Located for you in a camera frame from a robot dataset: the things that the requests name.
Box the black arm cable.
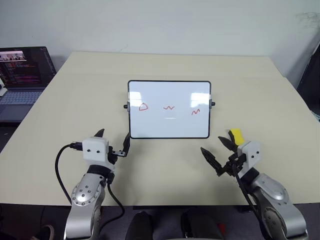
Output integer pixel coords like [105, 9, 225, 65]
[54, 141, 125, 236]
[232, 165, 270, 240]

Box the small black-framed whiteboard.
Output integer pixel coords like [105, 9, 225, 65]
[123, 79, 216, 140]

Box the yellow and black eraser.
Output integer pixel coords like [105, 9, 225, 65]
[228, 128, 245, 147]

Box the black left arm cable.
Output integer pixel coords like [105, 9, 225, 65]
[54, 141, 125, 236]

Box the grey open laptop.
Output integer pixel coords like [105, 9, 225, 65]
[0, 46, 57, 124]

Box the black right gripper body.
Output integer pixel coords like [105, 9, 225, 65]
[216, 151, 247, 179]

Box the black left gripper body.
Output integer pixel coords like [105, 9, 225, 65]
[107, 146, 126, 165]

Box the black chair back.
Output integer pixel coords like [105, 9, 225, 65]
[295, 41, 320, 122]

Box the dark rounded shape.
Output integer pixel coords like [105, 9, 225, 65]
[124, 211, 154, 240]

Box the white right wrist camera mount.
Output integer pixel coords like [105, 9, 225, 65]
[236, 140, 262, 174]

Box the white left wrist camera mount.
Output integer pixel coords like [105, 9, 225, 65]
[81, 136, 116, 173]

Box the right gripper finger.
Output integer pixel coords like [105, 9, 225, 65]
[200, 147, 224, 176]
[217, 136, 239, 154]

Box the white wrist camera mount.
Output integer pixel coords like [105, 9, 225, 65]
[236, 140, 262, 174]
[81, 136, 116, 173]

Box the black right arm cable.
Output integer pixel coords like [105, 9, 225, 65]
[232, 165, 270, 240]

